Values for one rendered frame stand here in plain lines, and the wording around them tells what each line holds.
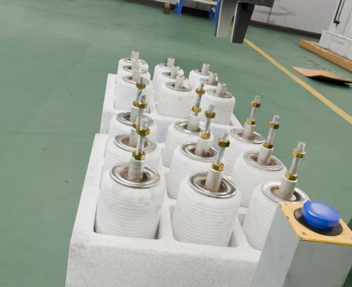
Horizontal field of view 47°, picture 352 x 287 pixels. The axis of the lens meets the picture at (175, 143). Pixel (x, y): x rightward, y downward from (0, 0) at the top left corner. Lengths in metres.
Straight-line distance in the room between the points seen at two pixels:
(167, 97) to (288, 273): 0.72
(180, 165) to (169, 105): 0.42
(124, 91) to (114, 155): 0.42
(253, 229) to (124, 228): 0.20
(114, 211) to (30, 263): 0.28
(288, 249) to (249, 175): 0.28
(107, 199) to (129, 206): 0.03
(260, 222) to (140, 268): 0.19
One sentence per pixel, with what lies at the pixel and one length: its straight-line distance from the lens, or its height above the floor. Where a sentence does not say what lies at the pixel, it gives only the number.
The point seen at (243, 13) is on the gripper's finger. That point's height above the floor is 0.50.
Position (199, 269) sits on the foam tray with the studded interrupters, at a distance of 0.61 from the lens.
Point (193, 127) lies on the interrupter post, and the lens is 0.82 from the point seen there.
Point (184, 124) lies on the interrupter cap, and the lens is 0.84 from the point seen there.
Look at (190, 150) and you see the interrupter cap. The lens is 0.72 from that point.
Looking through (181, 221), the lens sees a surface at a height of 0.20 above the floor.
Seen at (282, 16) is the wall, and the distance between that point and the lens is 7.22.
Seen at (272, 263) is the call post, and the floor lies 0.25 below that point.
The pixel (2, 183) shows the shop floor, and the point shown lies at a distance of 1.06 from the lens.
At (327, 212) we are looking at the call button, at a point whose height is 0.33.
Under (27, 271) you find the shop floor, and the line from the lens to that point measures 0.80.
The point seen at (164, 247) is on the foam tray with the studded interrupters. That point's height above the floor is 0.18.
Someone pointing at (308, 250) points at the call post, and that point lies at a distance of 0.45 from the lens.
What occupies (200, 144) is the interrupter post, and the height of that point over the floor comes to 0.27.
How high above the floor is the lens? 0.53
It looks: 22 degrees down
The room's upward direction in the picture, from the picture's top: 12 degrees clockwise
